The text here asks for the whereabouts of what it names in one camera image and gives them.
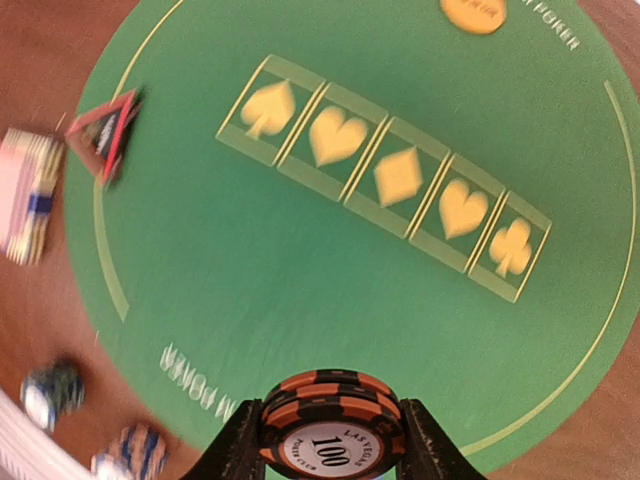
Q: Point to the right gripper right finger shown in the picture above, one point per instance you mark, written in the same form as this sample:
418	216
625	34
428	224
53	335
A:
430	453

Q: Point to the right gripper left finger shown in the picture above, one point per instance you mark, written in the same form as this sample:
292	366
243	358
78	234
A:
234	453

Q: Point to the blue white poker chip stack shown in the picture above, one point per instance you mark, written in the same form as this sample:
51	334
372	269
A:
139	453

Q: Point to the orange black poker chip stack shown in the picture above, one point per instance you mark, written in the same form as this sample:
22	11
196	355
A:
331	424

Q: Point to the triangular all-in button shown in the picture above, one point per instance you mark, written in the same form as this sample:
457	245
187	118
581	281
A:
100	136

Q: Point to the orange dealer button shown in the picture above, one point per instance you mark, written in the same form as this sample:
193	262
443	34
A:
479	17

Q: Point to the green poker chip stack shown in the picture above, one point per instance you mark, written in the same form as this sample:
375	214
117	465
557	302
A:
52	392

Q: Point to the round green poker mat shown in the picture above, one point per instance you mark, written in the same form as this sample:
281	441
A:
365	185

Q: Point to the blue gold card box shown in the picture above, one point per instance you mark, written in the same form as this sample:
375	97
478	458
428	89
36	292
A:
47	153

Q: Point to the red backed card deck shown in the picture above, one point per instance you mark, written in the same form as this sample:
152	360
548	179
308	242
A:
17	173

